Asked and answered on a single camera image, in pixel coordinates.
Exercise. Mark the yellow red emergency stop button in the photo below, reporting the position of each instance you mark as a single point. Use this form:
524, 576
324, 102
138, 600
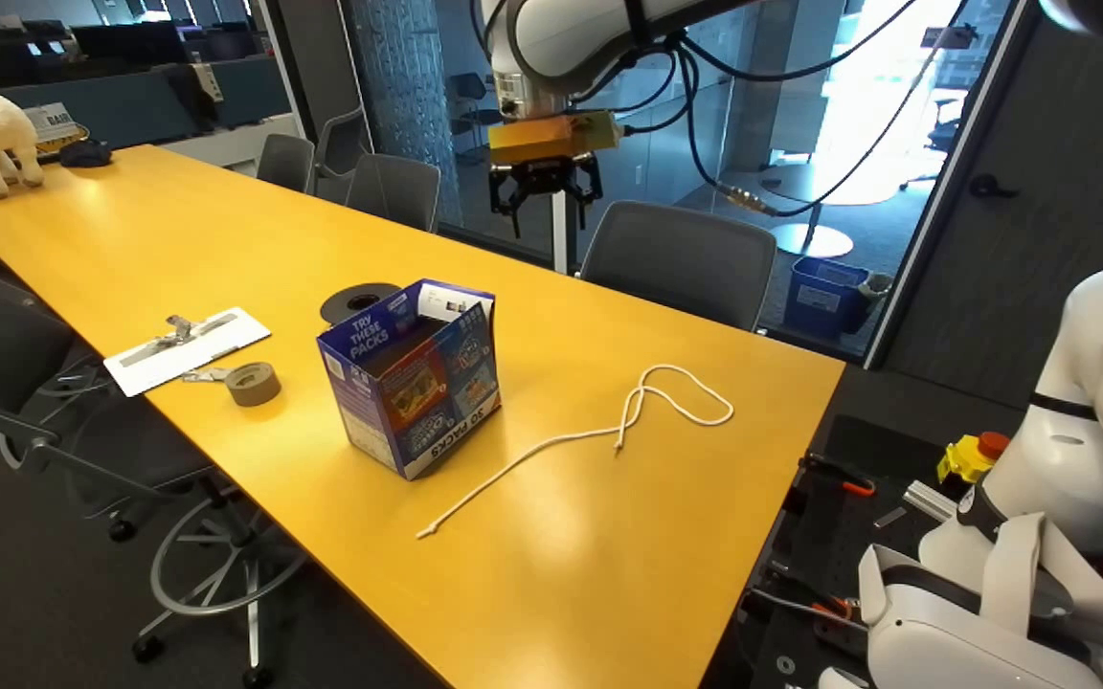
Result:
968, 463

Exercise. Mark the blue recycling bin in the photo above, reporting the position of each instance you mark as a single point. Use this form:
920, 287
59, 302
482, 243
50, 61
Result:
824, 302

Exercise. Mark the small metal clip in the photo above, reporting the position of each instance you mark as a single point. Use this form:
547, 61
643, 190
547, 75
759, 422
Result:
177, 331

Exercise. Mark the dark teal desk partition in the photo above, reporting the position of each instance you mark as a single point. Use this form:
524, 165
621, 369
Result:
133, 108

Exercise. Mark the grey tape roll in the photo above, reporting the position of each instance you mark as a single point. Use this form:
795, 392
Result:
257, 398

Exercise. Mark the black tape roll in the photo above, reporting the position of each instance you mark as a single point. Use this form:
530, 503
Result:
345, 307

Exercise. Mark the white table sign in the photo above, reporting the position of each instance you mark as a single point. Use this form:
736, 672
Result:
55, 125

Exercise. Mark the small black object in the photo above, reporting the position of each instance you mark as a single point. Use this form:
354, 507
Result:
87, 156

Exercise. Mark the grey office chair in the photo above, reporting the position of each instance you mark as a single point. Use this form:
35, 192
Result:
285, 164
345, 140
680, 261
401, 192
2, 357

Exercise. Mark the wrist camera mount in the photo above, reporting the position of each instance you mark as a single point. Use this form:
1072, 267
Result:
539, 136

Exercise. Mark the blue cardboard box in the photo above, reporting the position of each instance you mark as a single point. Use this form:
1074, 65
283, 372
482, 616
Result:
413, 398

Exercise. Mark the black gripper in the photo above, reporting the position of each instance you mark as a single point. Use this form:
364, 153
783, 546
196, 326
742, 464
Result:
541, 179

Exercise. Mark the white paper sheet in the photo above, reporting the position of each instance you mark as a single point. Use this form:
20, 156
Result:
214, 340

